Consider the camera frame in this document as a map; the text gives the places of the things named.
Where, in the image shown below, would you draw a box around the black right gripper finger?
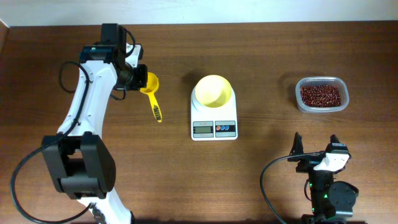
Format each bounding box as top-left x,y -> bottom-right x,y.
289,132 -> 303,156
330,134 -> 346,152

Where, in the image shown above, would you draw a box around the yellow measuring scoop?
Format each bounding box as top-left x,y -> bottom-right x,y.
140,72 -> 163,123

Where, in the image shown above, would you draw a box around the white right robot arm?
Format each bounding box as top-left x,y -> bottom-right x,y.
288,133 -> 359,223

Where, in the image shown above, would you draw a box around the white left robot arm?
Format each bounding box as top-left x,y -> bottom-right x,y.
42,24 -> 147,223

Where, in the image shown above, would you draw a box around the yellow plastic bowl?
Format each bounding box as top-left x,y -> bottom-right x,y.
195,75 -> 232,108

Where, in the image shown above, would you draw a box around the white digital kitchen scale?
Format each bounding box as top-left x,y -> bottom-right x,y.
190,86 -> 238,141

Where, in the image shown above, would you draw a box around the red beans in container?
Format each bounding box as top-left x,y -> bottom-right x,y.
300,85 -> 341,108

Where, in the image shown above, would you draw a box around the clear plastic container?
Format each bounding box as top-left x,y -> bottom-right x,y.
295,77 -> 349,113

